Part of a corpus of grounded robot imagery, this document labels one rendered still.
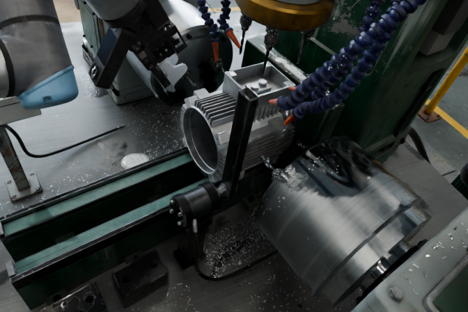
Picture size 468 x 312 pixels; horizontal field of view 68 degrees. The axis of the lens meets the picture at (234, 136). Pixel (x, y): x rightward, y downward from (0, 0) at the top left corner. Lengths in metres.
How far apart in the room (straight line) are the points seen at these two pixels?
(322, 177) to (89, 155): 0.68
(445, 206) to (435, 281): 0.68
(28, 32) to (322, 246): 0.50
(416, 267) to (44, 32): 0.57
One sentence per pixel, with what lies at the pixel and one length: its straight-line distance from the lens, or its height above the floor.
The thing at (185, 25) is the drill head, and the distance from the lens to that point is 0.88.
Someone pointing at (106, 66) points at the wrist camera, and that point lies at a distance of 0.60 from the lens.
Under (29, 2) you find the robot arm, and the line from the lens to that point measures 0.53.
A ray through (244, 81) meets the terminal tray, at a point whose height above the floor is 1.11.
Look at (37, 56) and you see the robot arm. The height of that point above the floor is 1.30.
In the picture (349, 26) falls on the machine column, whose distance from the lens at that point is 0.83.
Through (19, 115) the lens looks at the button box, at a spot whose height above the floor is 1.04.
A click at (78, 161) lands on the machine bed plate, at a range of 1.04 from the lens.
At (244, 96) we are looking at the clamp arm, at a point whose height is 1.25.
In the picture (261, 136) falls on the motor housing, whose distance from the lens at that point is 0.74.
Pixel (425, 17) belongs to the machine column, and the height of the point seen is 1.34.
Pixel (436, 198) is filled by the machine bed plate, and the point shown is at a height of 0.80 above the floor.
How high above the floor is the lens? 1.56
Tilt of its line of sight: 44 degrees down
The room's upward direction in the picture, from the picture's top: 11 degrees clockwise
